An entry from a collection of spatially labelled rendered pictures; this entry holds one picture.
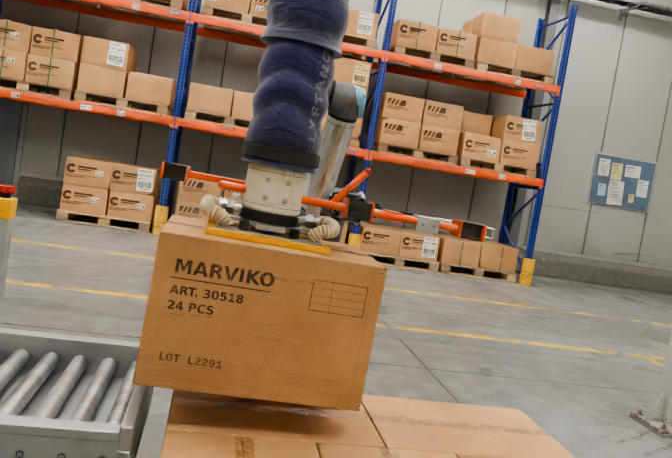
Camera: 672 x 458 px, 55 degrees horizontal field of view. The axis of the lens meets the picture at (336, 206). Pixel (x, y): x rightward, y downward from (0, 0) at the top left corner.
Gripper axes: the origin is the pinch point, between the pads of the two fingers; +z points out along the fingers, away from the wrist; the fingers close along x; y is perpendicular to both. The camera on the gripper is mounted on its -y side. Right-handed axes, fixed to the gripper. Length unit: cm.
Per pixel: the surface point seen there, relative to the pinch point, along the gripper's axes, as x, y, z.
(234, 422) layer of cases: -63, 28, 11
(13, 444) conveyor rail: -63, 79, 34
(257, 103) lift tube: 24.8, 35.5, 4.1
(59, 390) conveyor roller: -63, 77, 1
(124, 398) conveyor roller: -62, 59, 3
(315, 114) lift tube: 24.5, 19.5, 7.4
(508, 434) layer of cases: -62, -58, 3
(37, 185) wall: -85, 296, -834
